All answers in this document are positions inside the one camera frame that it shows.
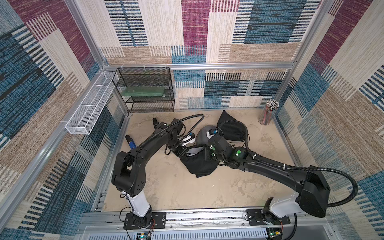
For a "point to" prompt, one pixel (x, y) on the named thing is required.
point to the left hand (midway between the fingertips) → (184, 155)
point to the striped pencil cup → (266, 114)
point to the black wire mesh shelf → (146, 77)
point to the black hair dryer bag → (230, 128)
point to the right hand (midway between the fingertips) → (206, 151)
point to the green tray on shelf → (143, 91)
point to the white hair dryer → (193, 152)
